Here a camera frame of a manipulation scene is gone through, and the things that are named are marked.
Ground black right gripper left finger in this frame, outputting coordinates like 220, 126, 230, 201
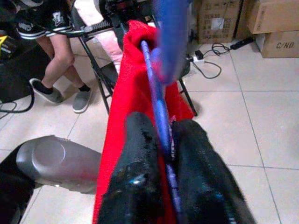
98, 112, 165, 224

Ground red white-striped garment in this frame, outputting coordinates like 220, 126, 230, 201
92, 20, 196, 224

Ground plain cardboard box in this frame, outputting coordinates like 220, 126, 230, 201
247, 0, 299, 35

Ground black case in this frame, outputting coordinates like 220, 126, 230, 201
0, 30, 51, 103

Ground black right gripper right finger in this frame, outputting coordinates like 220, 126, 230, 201
172, 119, 257, 224

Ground white power strip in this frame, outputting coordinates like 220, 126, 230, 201
188, 55, 206, 65

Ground printed cardboard box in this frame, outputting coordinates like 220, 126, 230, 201
255, 31, 299, 59

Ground purple plastic hanger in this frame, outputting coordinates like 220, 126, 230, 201
140, 0, 190, 224

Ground pale pink cloth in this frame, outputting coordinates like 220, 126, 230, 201
74, 0, 124, 70

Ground black folding chair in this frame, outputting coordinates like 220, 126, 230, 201
67, 14, 198, 117

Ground seated person in shorts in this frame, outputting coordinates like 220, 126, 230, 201
0, 0, 93, 114

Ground black cable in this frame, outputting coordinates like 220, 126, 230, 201
192, 60, 222, 79
202, 42, 232, 57
0, 85, 36, 114

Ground labelled cardboard box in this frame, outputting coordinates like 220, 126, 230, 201
197, 0, 244, 44

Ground black power strip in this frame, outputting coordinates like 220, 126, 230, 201
230, 36, 255, 50

